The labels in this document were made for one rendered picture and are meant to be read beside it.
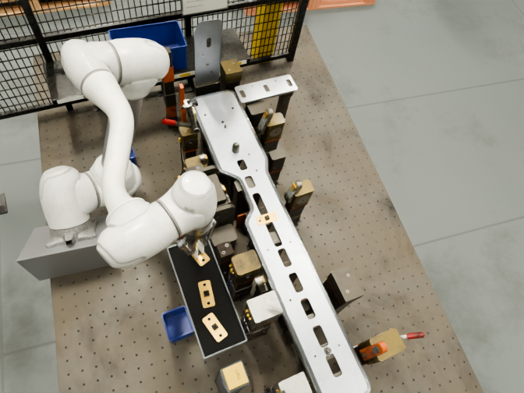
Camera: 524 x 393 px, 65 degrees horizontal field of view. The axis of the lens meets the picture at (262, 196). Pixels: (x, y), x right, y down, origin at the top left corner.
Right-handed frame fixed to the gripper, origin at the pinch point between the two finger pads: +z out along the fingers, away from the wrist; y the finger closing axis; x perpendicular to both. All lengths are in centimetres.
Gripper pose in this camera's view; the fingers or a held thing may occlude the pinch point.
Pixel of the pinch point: (197, 249)
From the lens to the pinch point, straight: 130.7
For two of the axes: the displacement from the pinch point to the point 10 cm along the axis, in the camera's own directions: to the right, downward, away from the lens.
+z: -1.2, 4.6, 8.8
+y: 7.4, -5.5, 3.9
